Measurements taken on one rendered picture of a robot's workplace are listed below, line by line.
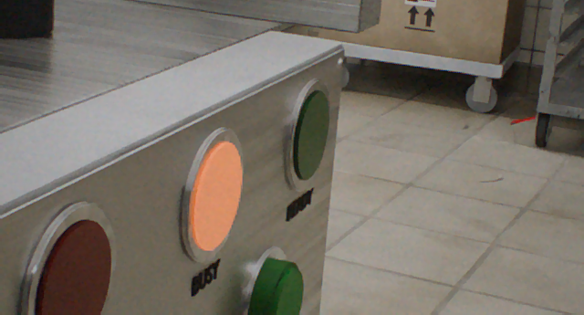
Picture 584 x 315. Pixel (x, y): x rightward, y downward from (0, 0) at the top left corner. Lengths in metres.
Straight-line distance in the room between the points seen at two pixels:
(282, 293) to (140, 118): 0.10
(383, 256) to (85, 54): 2.25
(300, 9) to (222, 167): 0.14
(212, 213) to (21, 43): 0.10
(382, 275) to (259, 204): 2.14
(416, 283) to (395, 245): 0.22
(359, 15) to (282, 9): 0.03
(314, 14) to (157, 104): 0.14
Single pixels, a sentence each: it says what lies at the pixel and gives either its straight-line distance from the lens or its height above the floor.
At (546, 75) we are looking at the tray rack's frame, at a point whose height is 0.23.
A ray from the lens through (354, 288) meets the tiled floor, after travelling 2.45.
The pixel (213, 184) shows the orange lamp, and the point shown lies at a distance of 0.35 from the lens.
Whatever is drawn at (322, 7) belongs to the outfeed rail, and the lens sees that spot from 0.47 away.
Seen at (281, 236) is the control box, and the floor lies 0.78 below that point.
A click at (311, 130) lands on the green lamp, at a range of 0.43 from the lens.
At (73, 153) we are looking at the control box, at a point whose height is 0.84.
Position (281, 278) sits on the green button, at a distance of 0.41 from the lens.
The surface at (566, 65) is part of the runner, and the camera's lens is 3.71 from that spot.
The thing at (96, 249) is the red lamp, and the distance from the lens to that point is 0.29.
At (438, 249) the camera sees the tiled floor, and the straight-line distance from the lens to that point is 2.71.
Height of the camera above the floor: 0.93
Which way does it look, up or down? 16 degrees down
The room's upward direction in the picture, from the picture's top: 5 degrees clockwise
